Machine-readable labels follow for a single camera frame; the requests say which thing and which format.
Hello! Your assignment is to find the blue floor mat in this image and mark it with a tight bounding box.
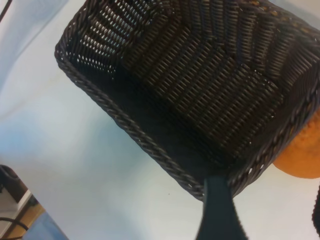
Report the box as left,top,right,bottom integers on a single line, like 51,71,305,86
23,212,70,240

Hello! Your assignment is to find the orange fruit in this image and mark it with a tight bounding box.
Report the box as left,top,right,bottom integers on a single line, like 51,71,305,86
273,117,320,180

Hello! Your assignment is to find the black rounded equipment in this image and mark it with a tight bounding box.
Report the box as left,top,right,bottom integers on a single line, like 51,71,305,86
0,164,28,204

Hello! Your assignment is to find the dark brown wicker basket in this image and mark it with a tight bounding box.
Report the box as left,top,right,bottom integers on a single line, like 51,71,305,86
54,0,320,202

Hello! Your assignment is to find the black floor cable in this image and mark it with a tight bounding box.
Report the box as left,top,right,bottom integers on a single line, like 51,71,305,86
0,216,30,240

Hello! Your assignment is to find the white furniture panel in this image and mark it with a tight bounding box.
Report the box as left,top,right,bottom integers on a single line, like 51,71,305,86
0,189,39,222

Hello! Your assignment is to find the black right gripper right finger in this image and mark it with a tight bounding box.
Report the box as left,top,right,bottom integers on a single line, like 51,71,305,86
311,184,320,236

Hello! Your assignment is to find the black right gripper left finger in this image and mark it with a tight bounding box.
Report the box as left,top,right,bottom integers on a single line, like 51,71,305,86
194,174,251,240

